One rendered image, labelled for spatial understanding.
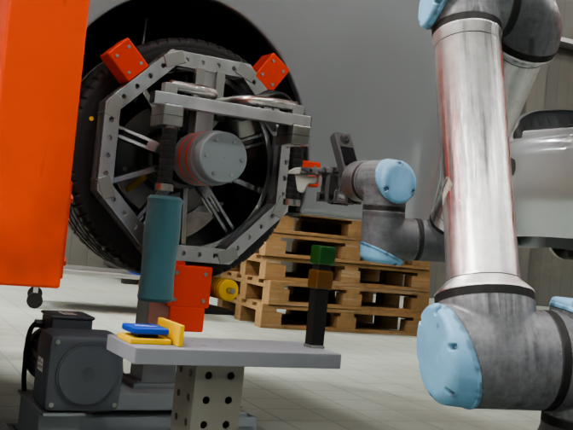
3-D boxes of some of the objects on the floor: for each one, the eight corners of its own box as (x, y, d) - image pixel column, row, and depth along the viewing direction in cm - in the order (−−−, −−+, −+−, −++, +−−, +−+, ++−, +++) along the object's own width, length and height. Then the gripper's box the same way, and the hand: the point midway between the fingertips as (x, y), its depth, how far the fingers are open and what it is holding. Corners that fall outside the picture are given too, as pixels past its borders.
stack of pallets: (366, 320, 796) (378, 203, 798) (431, 336, 705) (443, 205, 707) (211, 310, 736) (223, 184, 738) (260, 328, 645) (274, 183, 647)
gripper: (318, 199, 200) (275, 198, 217) (390, 208, 208) (344, 206, 226) (321, 159, 200) (280, 162, 218) (394, 170, 209) (347, 171, 226)
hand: (314, 172), depth 222 cm, fingers open, 14 cm apart
